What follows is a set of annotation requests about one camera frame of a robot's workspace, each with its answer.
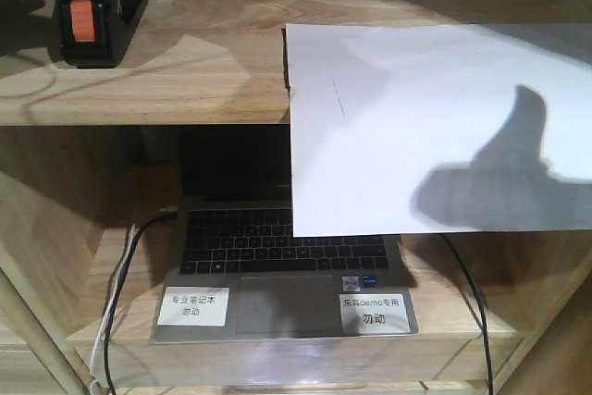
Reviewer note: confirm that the white paper sheet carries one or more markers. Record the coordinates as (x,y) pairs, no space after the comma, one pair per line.
(443,128)

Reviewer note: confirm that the black stapler with orange button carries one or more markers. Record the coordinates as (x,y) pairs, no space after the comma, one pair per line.
(97,33)

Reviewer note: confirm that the grey laptop computer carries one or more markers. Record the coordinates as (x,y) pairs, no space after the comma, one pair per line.
(235,230)

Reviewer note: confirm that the white label sticker right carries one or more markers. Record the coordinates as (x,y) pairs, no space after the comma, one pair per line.
(374,314)

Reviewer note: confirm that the white label sticker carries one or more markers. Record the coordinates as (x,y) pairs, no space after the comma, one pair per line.
(374,314)
(194,307)

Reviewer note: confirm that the white label sticker left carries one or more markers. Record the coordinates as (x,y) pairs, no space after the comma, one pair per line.
(194,307)

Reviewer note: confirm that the wooden shelf unit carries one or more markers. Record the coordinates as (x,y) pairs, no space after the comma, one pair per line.
(68,194)

